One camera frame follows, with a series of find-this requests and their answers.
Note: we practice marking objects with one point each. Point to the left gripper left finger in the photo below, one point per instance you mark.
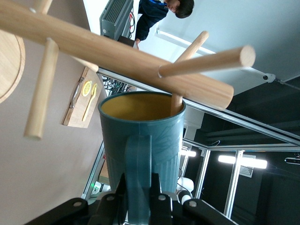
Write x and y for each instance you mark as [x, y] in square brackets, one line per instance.
[105, 211]

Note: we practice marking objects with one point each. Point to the brown table cover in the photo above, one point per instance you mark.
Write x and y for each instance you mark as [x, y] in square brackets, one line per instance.
[58, 164]

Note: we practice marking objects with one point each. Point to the teal cup with yellow inside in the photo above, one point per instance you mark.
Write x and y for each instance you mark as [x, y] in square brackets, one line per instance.
[117, 145]

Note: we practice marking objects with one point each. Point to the white blind rail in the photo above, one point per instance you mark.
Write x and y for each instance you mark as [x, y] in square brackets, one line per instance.
[185, 42]

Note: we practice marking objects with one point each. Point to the rectangular ceiling light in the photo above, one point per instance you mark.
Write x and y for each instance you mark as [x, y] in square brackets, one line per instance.
[189, 153]
[241, 161]

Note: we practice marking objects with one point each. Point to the wooden cutting board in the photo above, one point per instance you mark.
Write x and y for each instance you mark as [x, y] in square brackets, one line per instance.
[75, 117]

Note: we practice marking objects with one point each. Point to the long aluminium frame beam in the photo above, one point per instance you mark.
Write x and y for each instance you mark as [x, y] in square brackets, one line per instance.
[257, 126]

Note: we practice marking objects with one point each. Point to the wooden cup rack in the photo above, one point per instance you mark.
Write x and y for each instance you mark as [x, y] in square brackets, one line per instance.
[93, 44]

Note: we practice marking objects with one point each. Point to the aluminium frame post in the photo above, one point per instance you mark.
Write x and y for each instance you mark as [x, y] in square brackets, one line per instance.
[234, 182]
[202, 173]

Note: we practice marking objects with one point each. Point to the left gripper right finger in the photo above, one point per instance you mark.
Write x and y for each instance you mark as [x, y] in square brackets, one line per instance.
[161, 211]

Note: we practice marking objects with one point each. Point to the small black box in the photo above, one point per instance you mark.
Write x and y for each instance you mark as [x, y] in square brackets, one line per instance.
[126, 42]

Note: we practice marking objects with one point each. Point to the grey mounted camera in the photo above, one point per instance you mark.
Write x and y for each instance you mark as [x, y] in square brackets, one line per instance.
[293, 160]

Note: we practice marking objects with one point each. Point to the grey vented control box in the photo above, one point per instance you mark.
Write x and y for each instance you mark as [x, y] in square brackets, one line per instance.
[114, 16]

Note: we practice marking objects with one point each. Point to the brown box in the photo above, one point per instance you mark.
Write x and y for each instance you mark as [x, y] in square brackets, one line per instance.
[104, 173]

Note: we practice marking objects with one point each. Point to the person in dark jacket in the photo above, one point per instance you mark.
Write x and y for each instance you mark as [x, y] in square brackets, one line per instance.
[150, 16]

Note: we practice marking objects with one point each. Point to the small white frame camera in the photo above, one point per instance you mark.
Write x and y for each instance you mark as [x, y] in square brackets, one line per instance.
[267, 77]

